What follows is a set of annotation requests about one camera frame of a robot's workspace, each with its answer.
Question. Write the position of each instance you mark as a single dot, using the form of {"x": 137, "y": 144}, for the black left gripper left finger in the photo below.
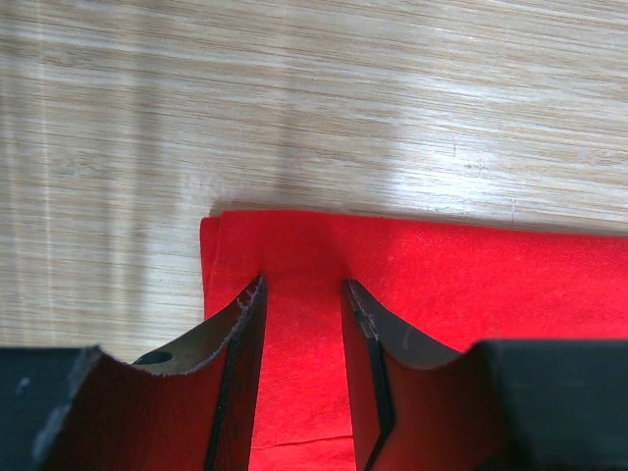
{"x": 187, "y": 405}

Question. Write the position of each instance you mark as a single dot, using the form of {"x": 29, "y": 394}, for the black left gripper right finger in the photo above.
{"x": 417, "y": 404}

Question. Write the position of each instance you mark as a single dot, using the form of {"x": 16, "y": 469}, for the red t shirt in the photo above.
{"x": 458, "y": 284}

